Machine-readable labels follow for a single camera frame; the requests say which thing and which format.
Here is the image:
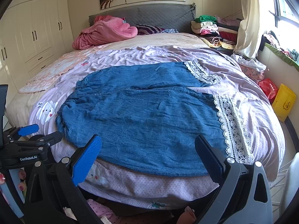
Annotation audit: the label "grey quilted headboard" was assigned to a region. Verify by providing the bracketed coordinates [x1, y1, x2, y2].
[100, 3, 196, 33]

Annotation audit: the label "yellow paper bag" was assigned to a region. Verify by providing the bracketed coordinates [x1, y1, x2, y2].
[272, 84, 297, 122]

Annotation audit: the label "red plastic bag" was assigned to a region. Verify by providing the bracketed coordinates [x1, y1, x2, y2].
[258, 78, 278, 104]

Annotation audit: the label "blue denim pants with lace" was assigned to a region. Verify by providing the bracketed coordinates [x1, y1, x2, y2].
[56, 60, 253, 177]

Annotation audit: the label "left hand red nails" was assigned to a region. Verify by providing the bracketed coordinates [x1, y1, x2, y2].
[0, 168, 27, 191]

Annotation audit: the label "purple striped pillow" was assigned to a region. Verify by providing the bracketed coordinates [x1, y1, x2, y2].
[135, 24, 165, 35]

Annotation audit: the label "cream wardrobe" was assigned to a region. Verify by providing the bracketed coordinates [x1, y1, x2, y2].
[1, 0, 73, 90]

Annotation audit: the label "pink floral quilt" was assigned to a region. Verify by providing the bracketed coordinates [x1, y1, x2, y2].
[18, 43, 110, 94]

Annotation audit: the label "white cloth by curtain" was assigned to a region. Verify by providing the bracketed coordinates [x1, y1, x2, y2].
[231, 54, 266, 72]

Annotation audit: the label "cream curtain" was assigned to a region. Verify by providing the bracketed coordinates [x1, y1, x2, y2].
[234, 0, 266, 59]

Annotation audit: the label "window with dark frame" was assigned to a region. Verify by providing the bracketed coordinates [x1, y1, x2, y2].
[269, 0, 298, 28]

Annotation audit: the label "stack of folded clothes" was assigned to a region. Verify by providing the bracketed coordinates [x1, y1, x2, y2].
[191, 15, 241, 51]

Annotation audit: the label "pink crumpled blanket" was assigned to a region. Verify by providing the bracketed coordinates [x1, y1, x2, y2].
[72, 15, 138, 50]

